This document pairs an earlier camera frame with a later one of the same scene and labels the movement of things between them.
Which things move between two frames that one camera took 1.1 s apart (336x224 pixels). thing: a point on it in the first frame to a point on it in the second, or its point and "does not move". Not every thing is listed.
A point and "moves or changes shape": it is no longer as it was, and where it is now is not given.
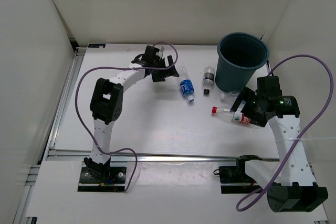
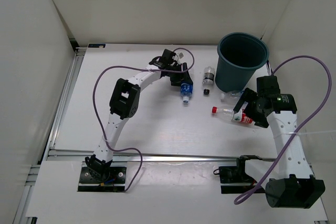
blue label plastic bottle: x=186 y=85 moves or changes shape
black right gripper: x=248 y=95 does not move
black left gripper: x=171 y=71 to x=183 y=76
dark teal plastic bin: x=239 y=54 does not move
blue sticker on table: x=96 y=45 does not move
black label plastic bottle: x=208 y=80 does not move
